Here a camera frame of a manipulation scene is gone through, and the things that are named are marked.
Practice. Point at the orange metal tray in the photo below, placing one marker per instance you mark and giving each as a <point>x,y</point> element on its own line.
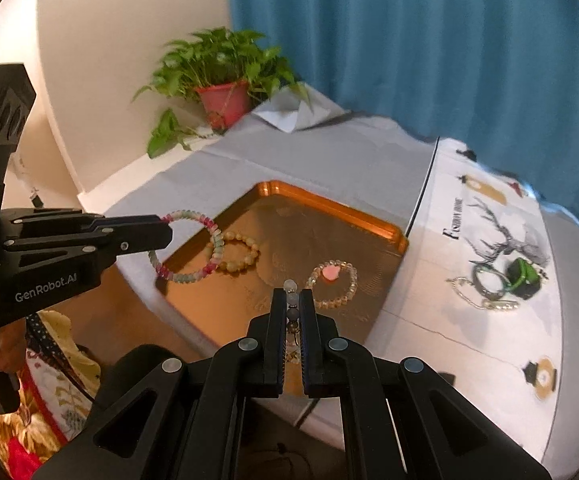
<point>296,230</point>

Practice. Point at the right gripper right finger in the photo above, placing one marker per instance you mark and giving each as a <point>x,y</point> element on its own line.
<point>402,420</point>

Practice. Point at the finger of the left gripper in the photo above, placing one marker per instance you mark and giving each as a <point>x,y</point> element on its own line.
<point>119,239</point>
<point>47,220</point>

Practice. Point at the potted green plant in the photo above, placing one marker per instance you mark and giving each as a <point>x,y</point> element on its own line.
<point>227,72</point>

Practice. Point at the clear bracelet pink charm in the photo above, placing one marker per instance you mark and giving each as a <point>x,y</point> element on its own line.
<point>333,284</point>

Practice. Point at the dark green bangle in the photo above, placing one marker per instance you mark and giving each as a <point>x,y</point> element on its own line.
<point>489,282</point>

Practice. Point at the blue curtain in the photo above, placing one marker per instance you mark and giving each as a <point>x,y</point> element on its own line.
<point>500,75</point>

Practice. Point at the grey table cloth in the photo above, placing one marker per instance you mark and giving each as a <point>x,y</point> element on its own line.
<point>365,162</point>

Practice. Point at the green black jewelry piece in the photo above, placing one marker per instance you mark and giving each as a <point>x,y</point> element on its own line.
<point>523,280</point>

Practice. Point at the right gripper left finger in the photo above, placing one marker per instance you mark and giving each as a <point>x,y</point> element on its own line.
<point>182,421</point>

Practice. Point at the white printed table runner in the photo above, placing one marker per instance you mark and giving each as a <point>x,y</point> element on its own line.
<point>478,298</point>

